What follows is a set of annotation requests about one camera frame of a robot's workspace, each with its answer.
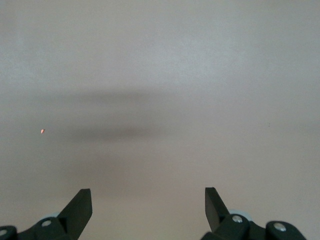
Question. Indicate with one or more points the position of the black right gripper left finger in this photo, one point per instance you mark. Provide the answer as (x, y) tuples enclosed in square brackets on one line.
[(75, 215)]

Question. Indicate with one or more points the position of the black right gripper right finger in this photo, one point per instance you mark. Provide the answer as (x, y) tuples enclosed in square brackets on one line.
[(220, 220)]

